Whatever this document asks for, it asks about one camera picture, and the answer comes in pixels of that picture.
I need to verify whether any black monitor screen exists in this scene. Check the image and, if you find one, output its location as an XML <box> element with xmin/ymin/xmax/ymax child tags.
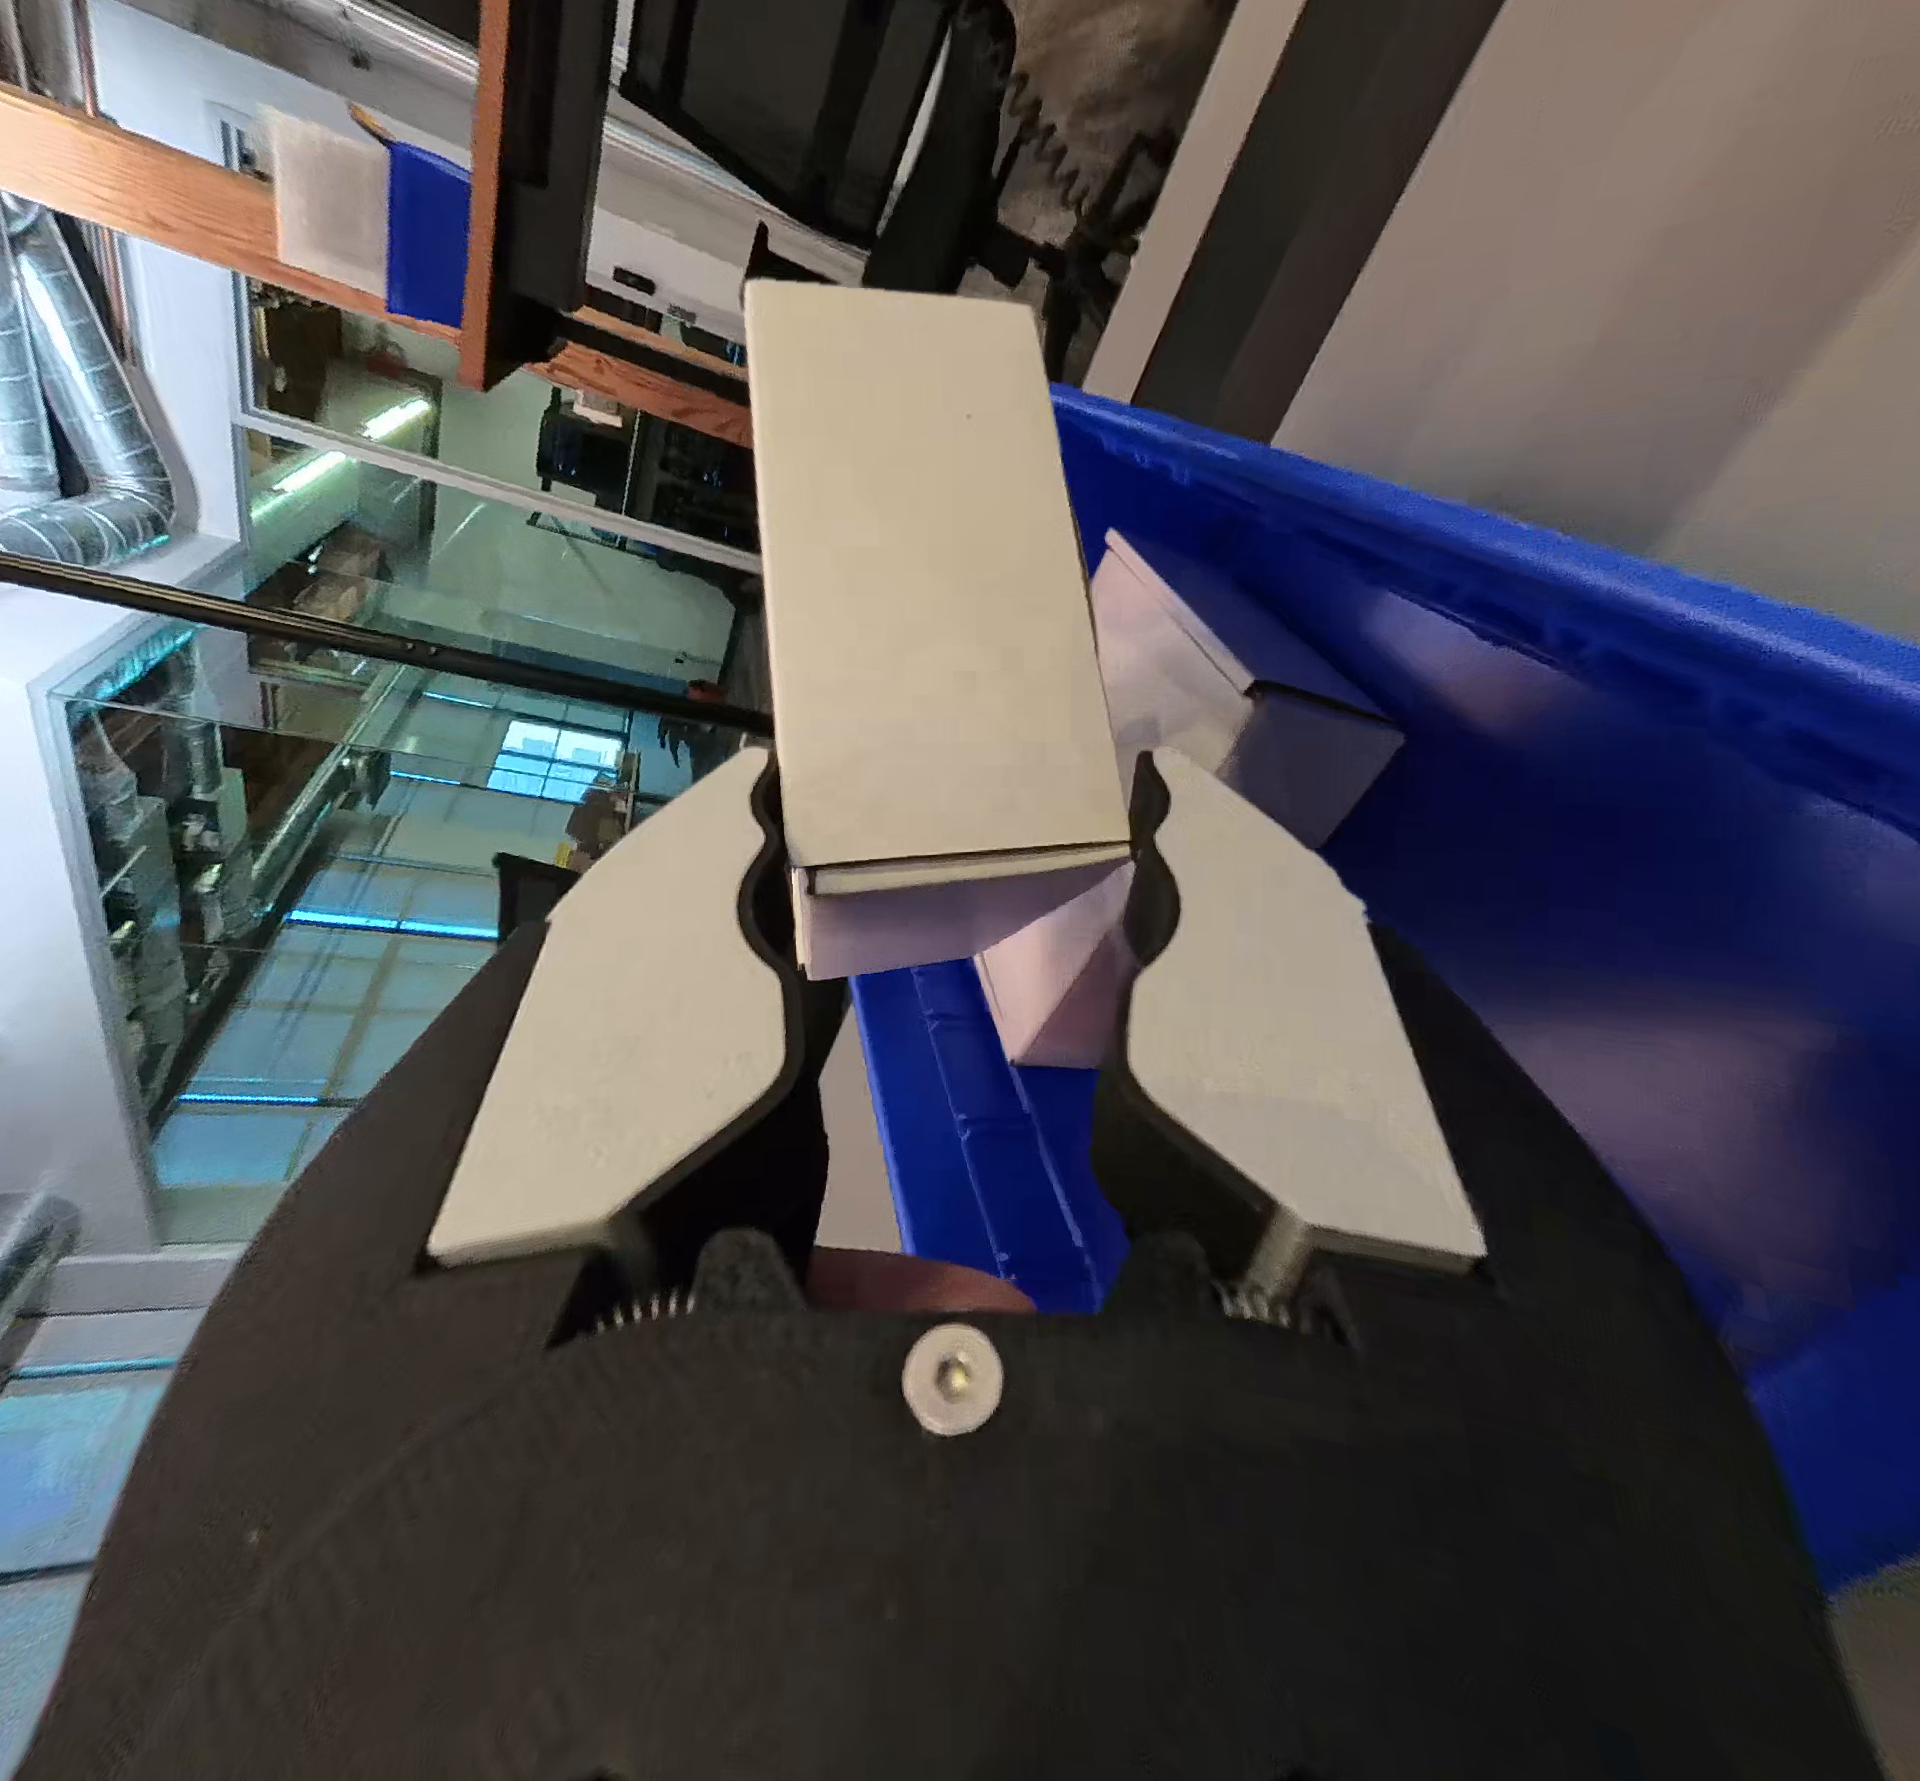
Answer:
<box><xmin>619</xmin><ymin>0</ymin><xmax>1009</xmax><ymax>256</ymax></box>

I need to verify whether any dark metal post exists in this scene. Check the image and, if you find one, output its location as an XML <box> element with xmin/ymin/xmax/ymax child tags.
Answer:
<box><xmin>1127</xmin><ymin>0</ymin><xmax>1580</xmax><ymax>421</ymax></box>

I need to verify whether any wooden beam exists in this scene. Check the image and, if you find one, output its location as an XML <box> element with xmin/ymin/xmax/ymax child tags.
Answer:
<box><xmin>0</xmin><ymin>81</ymin><xmax>756</xmax><ymax>450</ymax></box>

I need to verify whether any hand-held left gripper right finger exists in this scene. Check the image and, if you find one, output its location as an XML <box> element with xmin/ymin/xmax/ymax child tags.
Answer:
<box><xmin>1093</xmin><ymin>747</ymin><xmax>1491</xmax><ymax>1291</ymax></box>

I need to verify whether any small blue bin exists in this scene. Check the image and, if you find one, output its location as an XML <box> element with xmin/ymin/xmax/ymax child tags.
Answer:
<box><xmin>382</xmin><ymin>139</ymin><xmax>474</xmax><ymax>320</ymax></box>

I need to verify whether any thin black rod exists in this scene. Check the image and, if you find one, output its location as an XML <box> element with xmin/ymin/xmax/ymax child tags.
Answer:
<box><xmin>0</xmin><ymin>548</ymin><xmax>776</xmax><ymax>738</ymax></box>

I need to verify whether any blue plastic bin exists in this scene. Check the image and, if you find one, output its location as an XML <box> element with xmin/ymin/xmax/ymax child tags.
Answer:
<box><xmin>847</xmin><ymin>383</ymin><xmax>1920</xmax><ymax>1595</ymax></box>

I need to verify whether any wood-edged black panel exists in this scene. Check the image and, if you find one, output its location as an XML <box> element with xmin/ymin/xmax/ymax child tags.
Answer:
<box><xmin>456</xmin><ymin>0</ymin><xmax>634</xmax><ymax>392</ymax></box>

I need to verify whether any black coiled cable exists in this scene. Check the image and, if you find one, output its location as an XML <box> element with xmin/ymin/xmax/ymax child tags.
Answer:
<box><xmin>837</xmin><ymin>0</ymin><xmax>1104</xmax><ymax>230</ymax></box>

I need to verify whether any silver ventilation duct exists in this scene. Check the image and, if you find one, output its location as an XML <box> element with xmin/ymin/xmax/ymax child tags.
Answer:
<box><xmin>0</xmin><ymin>193</ymin><xmax>179</xmax><ymax>570</ymax></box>

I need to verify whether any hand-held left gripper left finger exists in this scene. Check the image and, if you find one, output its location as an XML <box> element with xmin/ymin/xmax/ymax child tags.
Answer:
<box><xmin>426</xmin><ymin>747</ymin><xmax>842</xmax><ymax>1291</ymax></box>

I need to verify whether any white cardboard mailer box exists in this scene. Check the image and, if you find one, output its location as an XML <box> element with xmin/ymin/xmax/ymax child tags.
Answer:
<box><xmin>741</xmin><ymin>277</ymin><xmax>1136</xmax><ymax>983</ymax></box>
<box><xmin>976</xmin><ymin>861</ymin><xmax>1141</xmax><ymax>1072</ymax></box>
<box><xmin>1085</xmin><ymin>527</ymin><xmax>1406</xmax><ymax>855</ymax></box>

